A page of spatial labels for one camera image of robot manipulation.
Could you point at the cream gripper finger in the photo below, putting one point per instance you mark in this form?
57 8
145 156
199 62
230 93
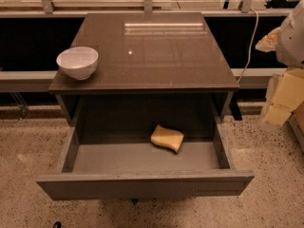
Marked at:
268 42
285 93

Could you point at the yellow sponge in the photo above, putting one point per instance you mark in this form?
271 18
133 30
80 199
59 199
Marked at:
168 138

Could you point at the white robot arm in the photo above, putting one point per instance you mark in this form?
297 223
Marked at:
290 40

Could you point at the open grey top drawer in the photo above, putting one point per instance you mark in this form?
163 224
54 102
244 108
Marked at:
109 155

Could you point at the white ceramic bowl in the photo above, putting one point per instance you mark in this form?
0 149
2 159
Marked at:
78 62

